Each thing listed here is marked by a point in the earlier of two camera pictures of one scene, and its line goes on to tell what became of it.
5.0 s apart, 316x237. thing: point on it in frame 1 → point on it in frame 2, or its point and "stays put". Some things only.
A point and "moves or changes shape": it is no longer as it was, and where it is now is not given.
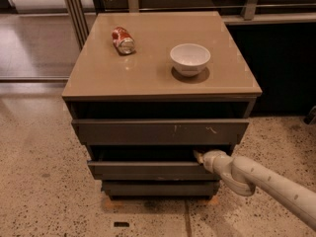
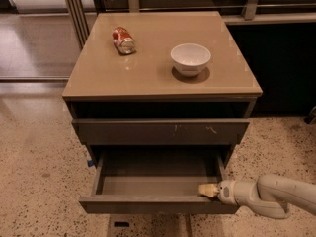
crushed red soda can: (122, 40) stays put
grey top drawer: (157, 131) stays put
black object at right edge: (311, 117) stays put
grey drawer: (139, 170) moves or changes shape
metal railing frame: (81, 25) stays put
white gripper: (208, 161) → (225, 192)
